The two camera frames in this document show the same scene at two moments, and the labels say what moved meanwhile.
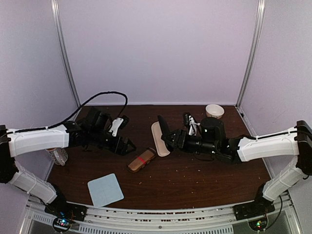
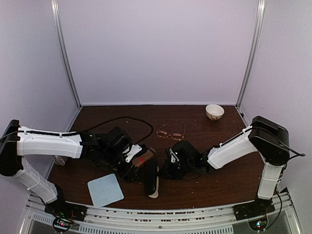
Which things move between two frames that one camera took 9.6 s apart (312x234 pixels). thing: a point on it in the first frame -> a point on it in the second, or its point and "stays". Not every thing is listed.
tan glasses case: (142, 161) stays
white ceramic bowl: (214, 110) stays
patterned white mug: (59, 155) stays
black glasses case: (161, 146) -> (151, 176)
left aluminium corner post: (55, 7) stays
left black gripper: (121, 150) -> (127, 174)
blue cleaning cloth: (105, 190) stays
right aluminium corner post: (260, 14) stays
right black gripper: (180, 134) -> (169, 173)
